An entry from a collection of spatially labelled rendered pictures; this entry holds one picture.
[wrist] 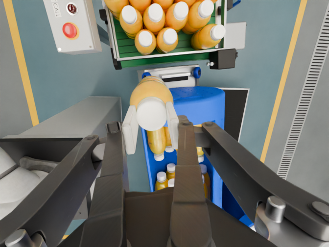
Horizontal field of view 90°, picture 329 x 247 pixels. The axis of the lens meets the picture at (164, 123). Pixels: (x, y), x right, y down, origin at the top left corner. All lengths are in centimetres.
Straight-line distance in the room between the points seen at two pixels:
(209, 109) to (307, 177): 265
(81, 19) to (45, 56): 130
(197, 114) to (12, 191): 54
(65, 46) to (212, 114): 45
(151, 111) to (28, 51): 175
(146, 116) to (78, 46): 40
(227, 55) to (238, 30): 21
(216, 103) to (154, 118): 29
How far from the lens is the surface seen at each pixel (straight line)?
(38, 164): 78
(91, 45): 56
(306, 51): 230
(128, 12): 55
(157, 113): 20
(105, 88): 169
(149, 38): 53
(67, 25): 57
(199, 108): 43
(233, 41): 87
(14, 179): 65
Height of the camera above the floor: 163
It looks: 70 degrees down
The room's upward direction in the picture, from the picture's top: 162 degrees clockwise
